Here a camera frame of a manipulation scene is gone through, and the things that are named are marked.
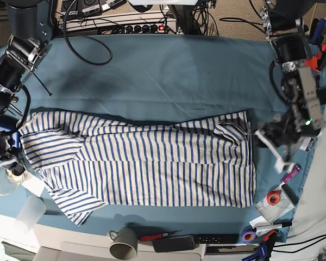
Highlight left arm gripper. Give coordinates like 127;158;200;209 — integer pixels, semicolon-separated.
254;114;302;173

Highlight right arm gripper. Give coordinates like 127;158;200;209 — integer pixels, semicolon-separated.
0;130;26;176

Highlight blue white striped T-shirt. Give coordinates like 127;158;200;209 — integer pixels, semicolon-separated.
19;111;256;226

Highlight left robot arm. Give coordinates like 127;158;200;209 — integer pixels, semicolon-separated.
255;1;326;173

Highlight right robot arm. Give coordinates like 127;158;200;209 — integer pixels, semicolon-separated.
0;1;53;176

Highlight white labelled box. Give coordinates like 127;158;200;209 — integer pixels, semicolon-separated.
299;137;315;152

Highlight clear plastic bottle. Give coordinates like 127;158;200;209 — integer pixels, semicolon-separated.
0;170;24;197

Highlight purple pen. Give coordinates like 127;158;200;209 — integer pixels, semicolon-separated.
281;164;301;185

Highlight white paper card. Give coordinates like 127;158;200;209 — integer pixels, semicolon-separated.
22;176;45;197

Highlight translucent plastic cup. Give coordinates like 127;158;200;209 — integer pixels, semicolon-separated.
14;196;46;233

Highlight orange tape roll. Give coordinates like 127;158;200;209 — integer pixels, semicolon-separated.
266;190;281;206

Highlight printed paper sheet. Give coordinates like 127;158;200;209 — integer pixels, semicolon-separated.
255;187;296;224

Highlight orange black clamp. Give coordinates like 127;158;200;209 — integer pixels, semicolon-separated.
304;43;326;73

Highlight purple tape roll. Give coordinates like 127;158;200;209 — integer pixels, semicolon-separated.
241;228;257;244

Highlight blue bar clamp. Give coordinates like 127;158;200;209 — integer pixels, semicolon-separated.
242;229;278;261

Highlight black remote control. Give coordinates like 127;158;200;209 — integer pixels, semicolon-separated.
193;234;239;244

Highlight black smartphone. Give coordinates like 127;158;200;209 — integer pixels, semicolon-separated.
152;235;196;253

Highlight teal table cloth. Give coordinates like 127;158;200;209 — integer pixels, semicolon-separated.
0;34;326;243

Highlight grey ceramic mug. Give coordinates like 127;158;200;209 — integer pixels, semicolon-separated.
107;227;138;260

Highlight black power strip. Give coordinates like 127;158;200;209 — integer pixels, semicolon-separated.
103;24;168;34

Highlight red handled screwdriver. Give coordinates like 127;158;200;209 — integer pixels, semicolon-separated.
139;231;179;242

